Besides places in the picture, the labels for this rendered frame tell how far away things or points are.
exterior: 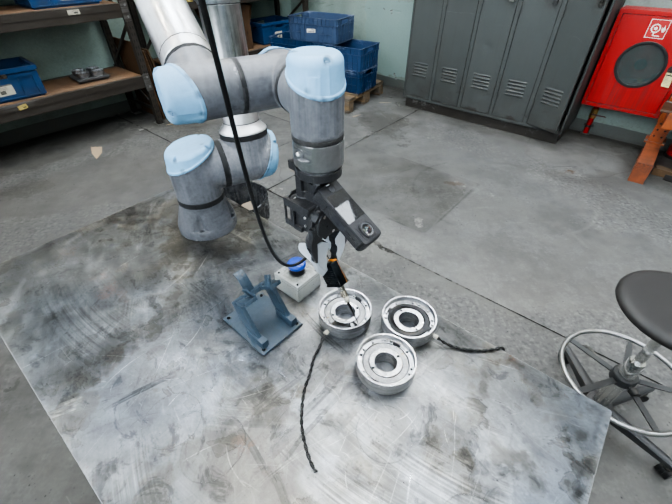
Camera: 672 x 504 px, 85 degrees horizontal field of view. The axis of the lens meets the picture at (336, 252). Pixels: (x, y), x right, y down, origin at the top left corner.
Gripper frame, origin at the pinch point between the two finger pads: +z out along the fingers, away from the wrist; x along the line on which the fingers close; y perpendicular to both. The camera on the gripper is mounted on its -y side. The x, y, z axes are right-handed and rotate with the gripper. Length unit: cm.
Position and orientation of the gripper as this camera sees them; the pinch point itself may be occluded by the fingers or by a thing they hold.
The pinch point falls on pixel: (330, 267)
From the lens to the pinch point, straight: 67.4
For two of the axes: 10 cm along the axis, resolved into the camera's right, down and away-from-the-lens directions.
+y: -7.4, -4.4, 5.1
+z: 0.0, 7.6, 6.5
